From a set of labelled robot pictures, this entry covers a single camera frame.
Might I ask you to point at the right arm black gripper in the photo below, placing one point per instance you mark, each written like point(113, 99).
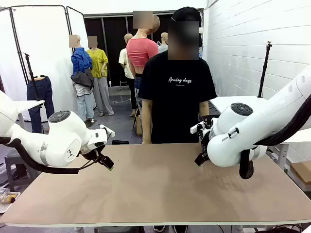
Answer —
point(204, 140)

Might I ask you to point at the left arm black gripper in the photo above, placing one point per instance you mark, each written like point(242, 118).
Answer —
point(95, 150)

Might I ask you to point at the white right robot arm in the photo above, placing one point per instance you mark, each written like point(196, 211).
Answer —
point(243, 136)

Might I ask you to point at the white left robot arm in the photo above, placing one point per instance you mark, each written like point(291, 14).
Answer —
point(60, 145)

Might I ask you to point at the person's right forearm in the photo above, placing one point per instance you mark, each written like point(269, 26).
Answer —
point(146, 128)

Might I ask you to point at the small black bar object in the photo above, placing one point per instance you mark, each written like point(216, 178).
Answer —
point(120, 142)

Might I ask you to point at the brown paper bag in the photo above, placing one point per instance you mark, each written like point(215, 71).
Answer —
point(139, 123)

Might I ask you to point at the black printed t-shirt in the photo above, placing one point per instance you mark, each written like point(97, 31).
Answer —
point(177, 102)

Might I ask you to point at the person's left black shoe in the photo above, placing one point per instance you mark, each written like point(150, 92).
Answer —
point(180, 229)

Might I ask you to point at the small white side table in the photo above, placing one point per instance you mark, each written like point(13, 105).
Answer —
point(29, 104)

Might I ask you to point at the dark jeans half mannequin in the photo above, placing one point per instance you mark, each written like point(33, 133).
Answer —
point(40, 92)

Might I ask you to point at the grey stool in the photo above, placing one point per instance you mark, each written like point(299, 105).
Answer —
point(8, 160)

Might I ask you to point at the cardboard box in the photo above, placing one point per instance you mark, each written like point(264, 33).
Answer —
point(302, 172)

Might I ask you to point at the yellow shirt mannequin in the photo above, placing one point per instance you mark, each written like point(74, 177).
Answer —
point(97, 60)

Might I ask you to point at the cream shirt mannequin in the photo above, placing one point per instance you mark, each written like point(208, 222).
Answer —
point(124, 60)

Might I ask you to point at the brown snack item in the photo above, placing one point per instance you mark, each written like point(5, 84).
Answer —
point(7, 197)

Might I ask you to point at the blue shirt mannequin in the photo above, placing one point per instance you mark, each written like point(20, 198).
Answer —
point(81, 60)

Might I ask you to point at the black tripod stand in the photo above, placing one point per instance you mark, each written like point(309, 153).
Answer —
point(263, 72)
point(31, 72)

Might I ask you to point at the white tray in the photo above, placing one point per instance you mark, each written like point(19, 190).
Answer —
point(5, 208)

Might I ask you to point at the pink top mannequin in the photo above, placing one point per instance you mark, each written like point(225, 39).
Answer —
point(138, 53)

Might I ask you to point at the grey top mannequin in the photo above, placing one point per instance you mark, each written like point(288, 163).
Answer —
point(163, 48)

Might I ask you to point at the blurred person head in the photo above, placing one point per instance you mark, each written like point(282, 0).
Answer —
point(183, 41)

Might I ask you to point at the black backdrop curtain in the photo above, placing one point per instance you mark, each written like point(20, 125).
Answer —
point(109, 36)

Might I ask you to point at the white backdrop screen panel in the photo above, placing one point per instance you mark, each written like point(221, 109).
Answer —
point(76, 24)
point(48, 36)

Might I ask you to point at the black cap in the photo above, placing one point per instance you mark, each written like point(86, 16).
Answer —
point(185, 14)

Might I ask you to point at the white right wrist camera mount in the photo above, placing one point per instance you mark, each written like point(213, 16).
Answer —
point(195, 128)

